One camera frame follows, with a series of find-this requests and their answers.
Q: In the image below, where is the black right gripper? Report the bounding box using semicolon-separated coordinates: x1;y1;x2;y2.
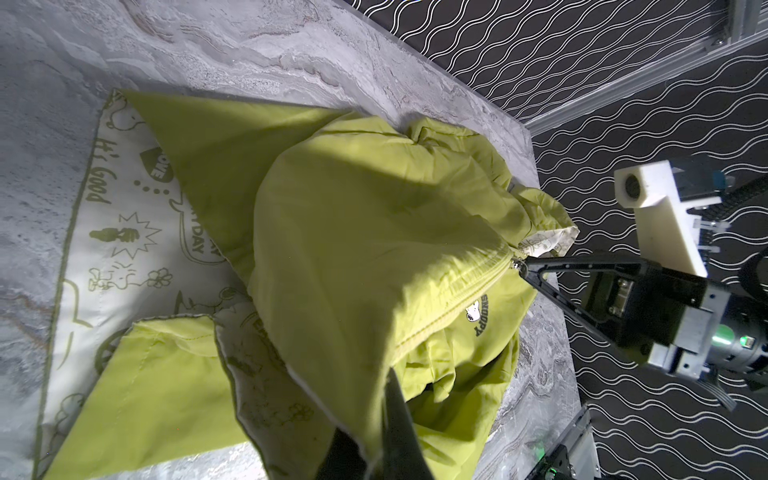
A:
518;254;767;384

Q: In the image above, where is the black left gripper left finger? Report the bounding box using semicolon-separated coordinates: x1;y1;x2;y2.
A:
315;429;367;480

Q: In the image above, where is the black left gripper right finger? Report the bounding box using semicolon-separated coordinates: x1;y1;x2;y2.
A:
380;369;433;479

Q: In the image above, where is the lime green printed jacket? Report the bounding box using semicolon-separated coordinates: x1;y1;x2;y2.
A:
35;90;579;479

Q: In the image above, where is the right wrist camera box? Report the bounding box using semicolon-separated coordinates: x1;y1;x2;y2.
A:
614;155;730;278

